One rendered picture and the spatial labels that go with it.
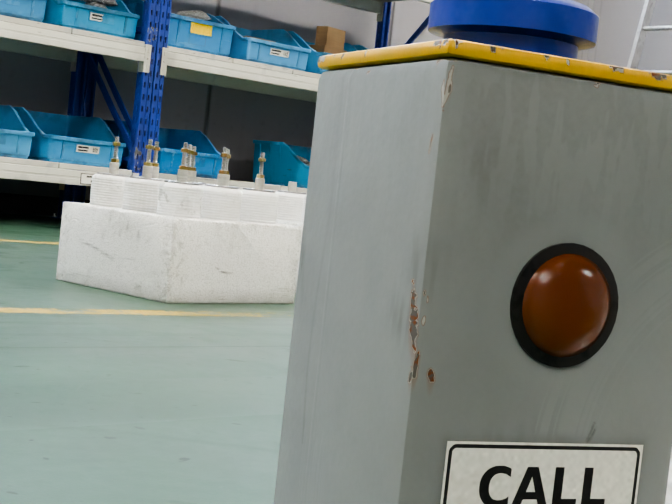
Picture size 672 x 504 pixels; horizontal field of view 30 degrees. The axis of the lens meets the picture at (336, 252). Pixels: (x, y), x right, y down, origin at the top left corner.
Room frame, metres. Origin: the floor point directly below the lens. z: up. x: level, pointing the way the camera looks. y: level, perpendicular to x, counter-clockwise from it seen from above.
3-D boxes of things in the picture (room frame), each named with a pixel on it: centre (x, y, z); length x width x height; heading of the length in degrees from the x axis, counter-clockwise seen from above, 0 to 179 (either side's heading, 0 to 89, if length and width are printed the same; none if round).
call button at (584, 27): (0.30, -0.04, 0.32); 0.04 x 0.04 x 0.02
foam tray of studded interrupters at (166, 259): (2.88, 0.36, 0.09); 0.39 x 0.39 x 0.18; 49
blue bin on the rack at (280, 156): (6.19, 0.18, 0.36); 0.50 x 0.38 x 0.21; 41
